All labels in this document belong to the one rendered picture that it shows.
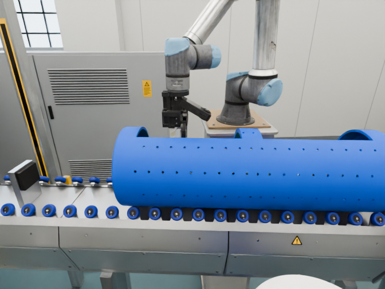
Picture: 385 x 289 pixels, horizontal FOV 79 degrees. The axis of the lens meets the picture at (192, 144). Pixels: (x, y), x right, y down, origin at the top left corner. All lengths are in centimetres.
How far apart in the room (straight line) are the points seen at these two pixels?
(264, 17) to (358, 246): 86
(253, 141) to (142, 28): 285
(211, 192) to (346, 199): 41
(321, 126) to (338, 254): 339
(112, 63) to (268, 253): 184
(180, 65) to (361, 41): 373
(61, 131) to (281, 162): 209
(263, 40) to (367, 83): 359
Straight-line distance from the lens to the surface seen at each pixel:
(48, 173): 146
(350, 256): 104
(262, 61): 99
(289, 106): 390
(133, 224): 89
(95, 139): 241
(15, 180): 106
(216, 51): 82
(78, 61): 228
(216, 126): 107
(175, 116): 76
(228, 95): 111
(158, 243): 90
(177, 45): 73
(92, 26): 324
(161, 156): 72
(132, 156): 74
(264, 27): 98
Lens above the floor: 149
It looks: 23 degrees down
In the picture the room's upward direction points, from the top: straight up
